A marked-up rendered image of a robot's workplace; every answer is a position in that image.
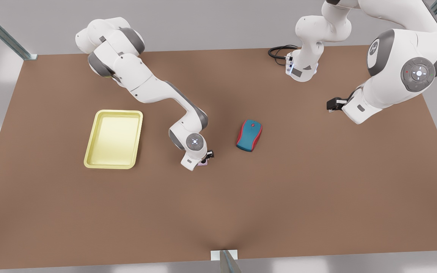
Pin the small pink object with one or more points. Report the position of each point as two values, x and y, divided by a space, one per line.
203 163

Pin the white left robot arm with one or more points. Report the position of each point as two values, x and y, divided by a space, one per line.
396 64

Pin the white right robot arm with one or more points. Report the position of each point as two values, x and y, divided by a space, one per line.
148 87

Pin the blue and red computer mouse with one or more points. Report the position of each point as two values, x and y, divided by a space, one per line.
249 135

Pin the pale yellow tray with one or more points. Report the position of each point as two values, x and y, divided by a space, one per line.
113 139

